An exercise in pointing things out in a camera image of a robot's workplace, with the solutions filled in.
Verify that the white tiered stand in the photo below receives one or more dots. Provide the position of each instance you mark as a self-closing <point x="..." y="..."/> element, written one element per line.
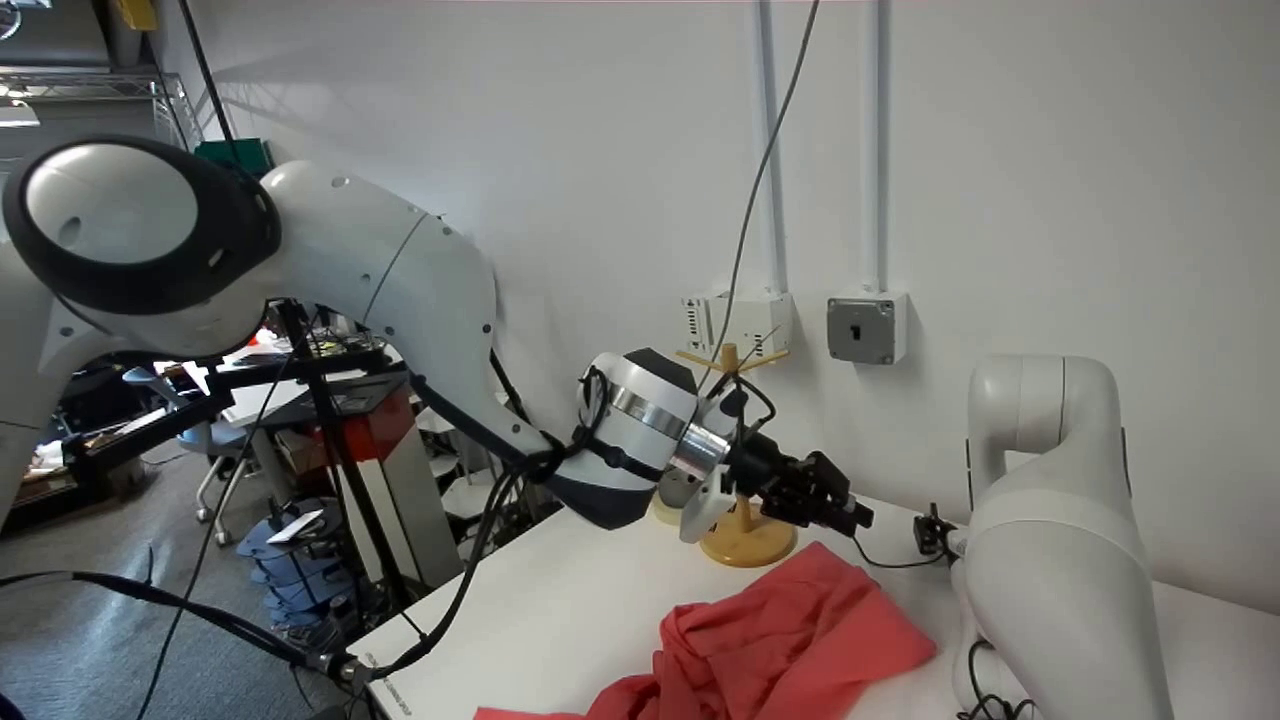
<point x="462" y="452"/>

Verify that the wooden mug tree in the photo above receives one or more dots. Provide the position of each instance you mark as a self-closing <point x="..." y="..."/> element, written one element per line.
<point x="745" y="541"/>

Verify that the grey junction box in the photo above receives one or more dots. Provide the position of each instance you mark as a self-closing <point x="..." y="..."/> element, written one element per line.
<point x="867" y="329"/>

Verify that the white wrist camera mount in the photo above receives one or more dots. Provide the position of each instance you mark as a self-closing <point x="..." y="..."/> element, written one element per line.
<point x="701" y="500"/>

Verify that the yellow object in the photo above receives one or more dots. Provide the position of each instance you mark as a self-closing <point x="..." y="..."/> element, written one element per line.
<point x="135" y="14"/>

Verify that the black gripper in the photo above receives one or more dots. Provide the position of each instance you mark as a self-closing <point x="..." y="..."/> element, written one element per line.
<point x="771" y="473"/>

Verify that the white wall conduit pipe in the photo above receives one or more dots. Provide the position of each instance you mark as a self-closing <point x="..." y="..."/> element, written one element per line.
<point x="774" y="135"/>
<point x="879" y="135"/>

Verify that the green box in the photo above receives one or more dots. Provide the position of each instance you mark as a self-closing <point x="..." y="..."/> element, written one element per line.
<point x="238" y="152"/>

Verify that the white wall socket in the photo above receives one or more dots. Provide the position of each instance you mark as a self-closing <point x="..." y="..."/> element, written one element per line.
<point x="766" y="325"/>

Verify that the black camera stand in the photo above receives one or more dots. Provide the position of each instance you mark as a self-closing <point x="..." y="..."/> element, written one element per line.
<point x="350" y="480"/>

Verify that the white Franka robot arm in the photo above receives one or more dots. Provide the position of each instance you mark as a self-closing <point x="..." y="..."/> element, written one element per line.
<point x="1054" y="563"/>

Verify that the blue crate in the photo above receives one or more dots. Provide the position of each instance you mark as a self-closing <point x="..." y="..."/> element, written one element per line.
<point x="302" y="564"/>

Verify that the red and white machine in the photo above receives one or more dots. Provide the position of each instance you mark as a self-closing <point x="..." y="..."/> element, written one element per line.
<point x="407" y="492"/>

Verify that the coral red sweatshirt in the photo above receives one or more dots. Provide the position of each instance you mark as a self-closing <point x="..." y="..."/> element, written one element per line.
<point x="803" y="642"/>

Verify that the black plug adapter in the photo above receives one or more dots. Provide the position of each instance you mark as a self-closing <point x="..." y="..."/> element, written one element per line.
<point x="933" y="534"/>

